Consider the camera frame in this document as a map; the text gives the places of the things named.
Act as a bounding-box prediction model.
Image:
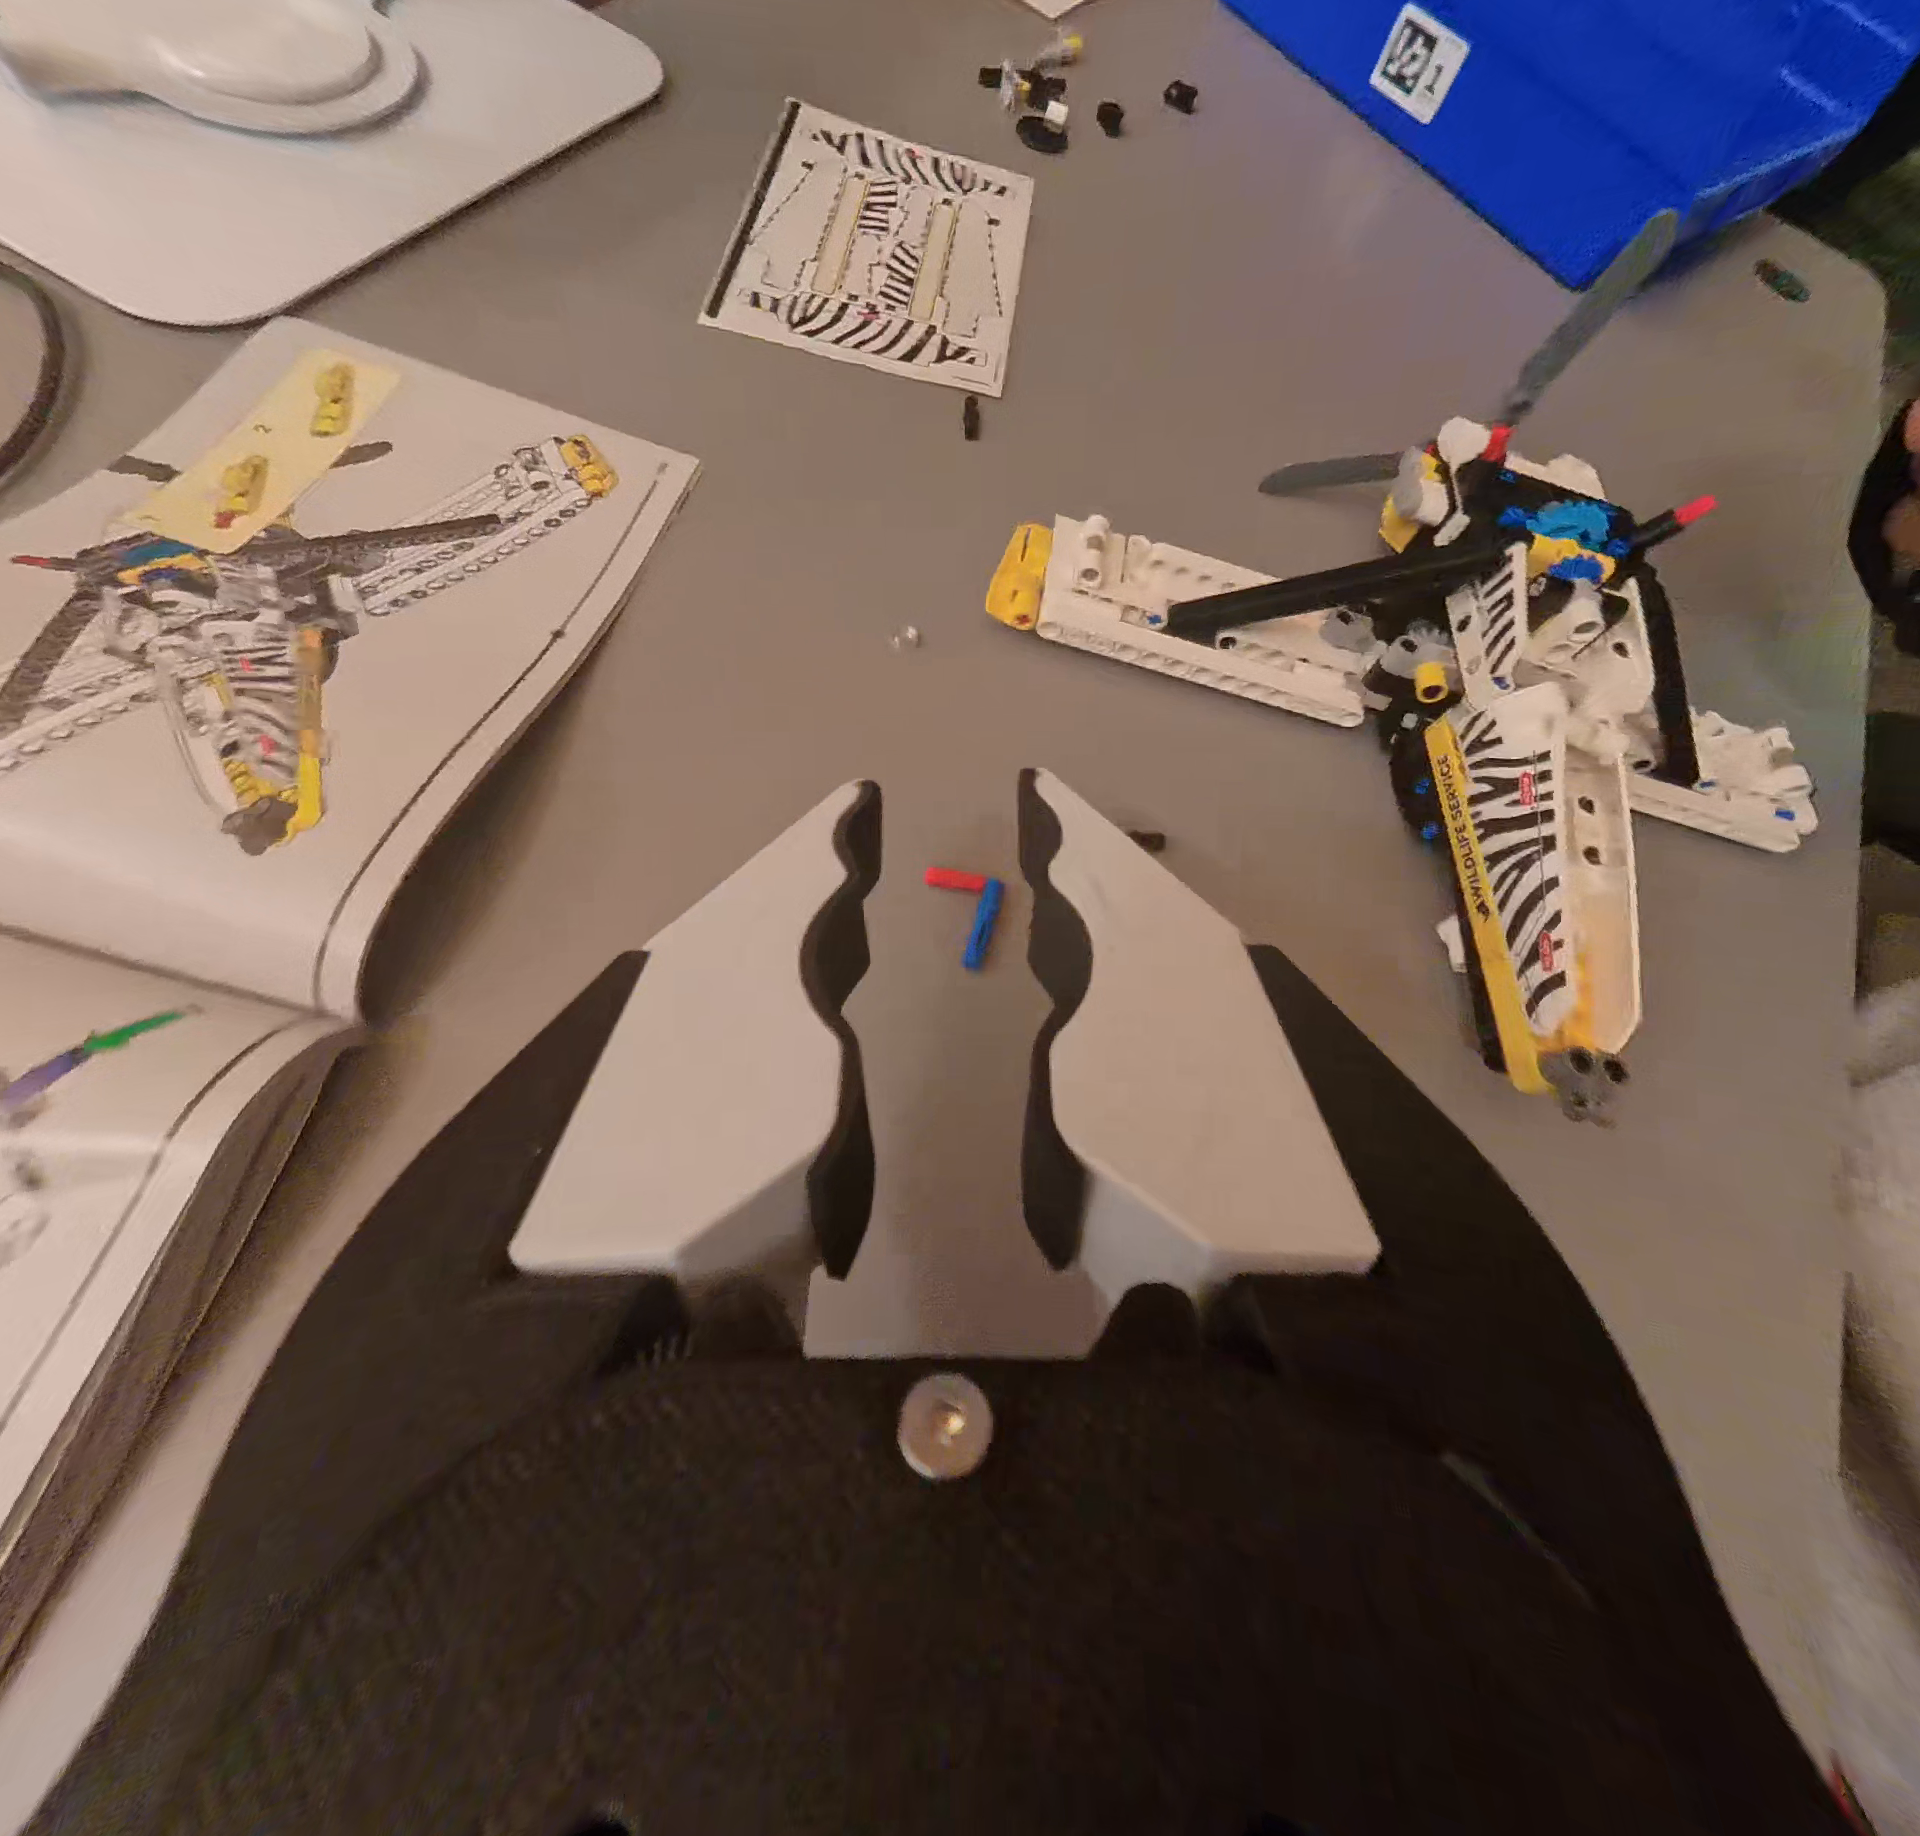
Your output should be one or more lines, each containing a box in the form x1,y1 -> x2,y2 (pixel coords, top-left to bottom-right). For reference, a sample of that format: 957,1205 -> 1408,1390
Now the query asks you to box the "zebra striped lego plane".
982,208 -> 1822,1130

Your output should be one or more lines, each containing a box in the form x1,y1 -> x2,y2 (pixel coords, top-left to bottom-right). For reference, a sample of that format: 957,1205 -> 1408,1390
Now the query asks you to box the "grey sweatshirt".
1800,966 -> 1920,1823

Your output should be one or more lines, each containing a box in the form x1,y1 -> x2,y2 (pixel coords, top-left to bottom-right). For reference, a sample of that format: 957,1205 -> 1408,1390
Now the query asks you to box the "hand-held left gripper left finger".
507,777 -> 886,1285

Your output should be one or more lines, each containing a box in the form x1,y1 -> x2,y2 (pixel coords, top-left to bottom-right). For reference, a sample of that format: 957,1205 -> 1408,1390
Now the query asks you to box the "small grey lego assembly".
976,58 -> 1073,158

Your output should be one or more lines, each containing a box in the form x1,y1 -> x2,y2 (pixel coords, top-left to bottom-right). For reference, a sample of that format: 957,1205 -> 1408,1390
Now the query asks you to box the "lego instruction booklet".
0,314 -> 705,1673

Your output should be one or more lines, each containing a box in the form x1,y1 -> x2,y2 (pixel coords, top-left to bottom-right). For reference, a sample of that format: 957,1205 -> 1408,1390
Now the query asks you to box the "zebra sticker sheet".
697,99 -> 1036,399

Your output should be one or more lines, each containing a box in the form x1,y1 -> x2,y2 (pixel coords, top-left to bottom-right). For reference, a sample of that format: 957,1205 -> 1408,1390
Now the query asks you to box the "black cable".
0,261 -> 72,490

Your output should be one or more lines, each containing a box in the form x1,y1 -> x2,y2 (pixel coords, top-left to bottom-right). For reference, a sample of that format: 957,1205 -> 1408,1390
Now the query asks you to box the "blue box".
1216,0 -> 1920,294

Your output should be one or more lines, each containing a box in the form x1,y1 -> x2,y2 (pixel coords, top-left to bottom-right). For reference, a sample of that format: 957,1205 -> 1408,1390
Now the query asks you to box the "white desk stand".
0,0 -> 667,331

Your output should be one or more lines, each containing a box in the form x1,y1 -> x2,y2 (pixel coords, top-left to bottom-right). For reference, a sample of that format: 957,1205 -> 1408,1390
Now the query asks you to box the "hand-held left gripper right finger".
1017,768 -> 1381,1310

